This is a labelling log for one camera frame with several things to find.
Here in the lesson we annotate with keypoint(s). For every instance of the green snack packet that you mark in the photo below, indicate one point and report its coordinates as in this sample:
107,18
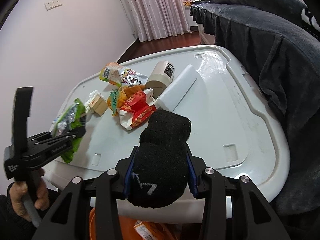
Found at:
76,108

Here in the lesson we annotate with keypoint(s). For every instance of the orange and green snack wrapper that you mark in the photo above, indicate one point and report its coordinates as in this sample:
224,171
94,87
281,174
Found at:
117,100

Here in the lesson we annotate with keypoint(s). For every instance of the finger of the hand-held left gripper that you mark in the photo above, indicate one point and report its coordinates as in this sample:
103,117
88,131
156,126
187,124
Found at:
67,136

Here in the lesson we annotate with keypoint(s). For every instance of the orange plastic bin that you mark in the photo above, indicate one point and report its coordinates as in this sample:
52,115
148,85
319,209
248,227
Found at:
130,227

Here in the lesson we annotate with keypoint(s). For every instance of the yellow printed cloth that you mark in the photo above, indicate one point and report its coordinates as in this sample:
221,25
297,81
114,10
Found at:
188,3

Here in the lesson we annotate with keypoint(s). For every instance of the black sock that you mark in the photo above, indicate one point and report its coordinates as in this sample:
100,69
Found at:
160,160

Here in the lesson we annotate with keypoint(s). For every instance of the white bed frame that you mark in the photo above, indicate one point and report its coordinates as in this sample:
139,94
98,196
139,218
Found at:
206,36

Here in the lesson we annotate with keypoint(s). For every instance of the pink patterned curtain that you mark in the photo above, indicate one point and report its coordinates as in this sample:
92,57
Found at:
155,7

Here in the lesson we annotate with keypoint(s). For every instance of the white wall socket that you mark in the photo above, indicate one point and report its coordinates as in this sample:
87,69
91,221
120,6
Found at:
57,3
49,5

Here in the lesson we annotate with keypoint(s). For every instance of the silver colourful snack bag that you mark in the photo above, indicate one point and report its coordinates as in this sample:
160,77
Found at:
131,77

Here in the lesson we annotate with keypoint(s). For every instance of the beige cylindrical container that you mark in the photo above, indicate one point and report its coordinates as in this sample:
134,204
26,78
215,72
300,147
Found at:
160,77

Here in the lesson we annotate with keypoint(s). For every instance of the person's left hand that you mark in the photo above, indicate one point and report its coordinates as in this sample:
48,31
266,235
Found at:
41,192

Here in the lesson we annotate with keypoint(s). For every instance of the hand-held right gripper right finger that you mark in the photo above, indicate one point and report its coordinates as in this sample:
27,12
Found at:
192,178

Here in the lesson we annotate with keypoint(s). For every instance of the small wooden block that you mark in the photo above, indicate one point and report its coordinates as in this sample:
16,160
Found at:
98,105

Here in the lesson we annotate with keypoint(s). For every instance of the white foam block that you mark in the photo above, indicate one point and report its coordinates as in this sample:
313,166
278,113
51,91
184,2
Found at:
177,87

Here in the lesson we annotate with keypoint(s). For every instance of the white plastic storage lid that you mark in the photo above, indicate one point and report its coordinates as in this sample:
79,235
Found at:
212,120

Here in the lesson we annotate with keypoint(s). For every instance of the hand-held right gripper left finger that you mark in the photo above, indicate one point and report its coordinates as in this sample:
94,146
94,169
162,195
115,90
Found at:
128,180

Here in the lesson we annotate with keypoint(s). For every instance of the dark grey bed blanket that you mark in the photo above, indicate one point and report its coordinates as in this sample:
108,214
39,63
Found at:
280,62

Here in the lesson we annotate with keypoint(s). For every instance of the red snack packet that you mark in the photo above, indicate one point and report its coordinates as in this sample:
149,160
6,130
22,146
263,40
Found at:
136,110

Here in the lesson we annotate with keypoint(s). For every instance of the orange packet in bin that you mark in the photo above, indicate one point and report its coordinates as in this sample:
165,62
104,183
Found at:
145,231

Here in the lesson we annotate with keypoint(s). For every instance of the crumpled white tissue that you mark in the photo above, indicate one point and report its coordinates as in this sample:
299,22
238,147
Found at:
93,94

